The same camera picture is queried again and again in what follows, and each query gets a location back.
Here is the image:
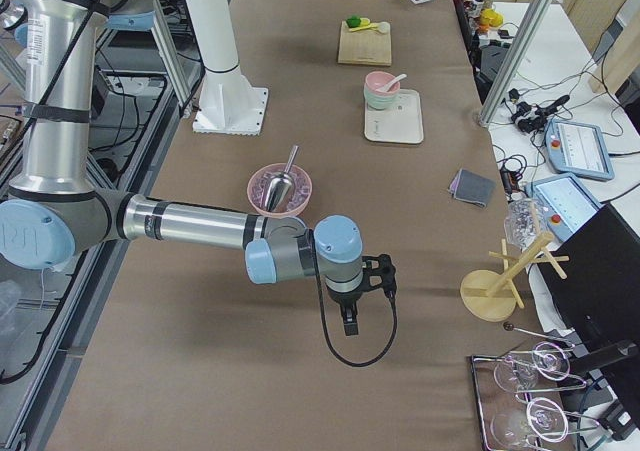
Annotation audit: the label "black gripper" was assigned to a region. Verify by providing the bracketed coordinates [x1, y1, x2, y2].
[325, 254, 397, 337]

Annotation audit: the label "white ceramic spoon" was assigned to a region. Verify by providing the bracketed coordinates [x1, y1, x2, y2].
[377, 73, 407, 93]

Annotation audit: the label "small pink bowl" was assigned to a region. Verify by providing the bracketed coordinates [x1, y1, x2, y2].
[364, 70, 401, 96]

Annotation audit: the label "large pink ice bowl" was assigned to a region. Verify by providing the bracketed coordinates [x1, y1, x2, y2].
[247, 163, 313, 218]

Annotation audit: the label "wooden mug tree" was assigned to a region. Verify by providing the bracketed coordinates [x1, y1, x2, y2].
[459, 203, 570, 322]

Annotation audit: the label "metal ice scoop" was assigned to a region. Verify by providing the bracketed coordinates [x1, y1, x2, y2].
[262, 145, 299, 212]

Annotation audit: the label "grey folded cloth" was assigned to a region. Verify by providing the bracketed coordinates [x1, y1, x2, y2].
[448, 169, 496, 208]

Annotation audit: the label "wine glass rack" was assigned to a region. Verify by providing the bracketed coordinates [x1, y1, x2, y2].
[470, 321, 602, 450]

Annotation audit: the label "white rabbit tray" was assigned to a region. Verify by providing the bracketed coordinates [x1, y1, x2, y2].
[364, 89, 424, 145]

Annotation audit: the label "black power adapter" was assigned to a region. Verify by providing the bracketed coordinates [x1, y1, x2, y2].
[500, 166, 522, 195]

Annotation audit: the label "stacked green bowls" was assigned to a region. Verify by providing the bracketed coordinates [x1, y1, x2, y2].
[363, 88, 397, 110]

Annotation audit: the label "blue teach pendant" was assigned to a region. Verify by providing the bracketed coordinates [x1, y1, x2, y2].
[527, 173, 602, 242]
[545, 119, 615, 181]

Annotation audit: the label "black monitor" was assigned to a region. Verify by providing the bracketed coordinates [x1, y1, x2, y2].
[539, 204, 639, 422]

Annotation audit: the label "wooden cutting board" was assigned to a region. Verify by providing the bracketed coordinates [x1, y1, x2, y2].
[337, 21, 392, 67]

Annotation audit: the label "yellow plastic knife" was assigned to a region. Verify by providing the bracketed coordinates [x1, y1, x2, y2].
[348, 23, 379, 32]

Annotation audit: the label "white toy bun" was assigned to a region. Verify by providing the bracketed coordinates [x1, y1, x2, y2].
[376, 22, 391, 34]

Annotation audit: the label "green lime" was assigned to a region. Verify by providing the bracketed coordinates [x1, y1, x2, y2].
[346, 16, 360, 28]

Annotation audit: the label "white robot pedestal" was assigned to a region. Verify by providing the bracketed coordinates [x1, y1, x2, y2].
[186, 0, 268, 136]

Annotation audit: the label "aluminium frame post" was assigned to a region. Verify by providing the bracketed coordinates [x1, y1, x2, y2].
[478, 0, 553, 128]

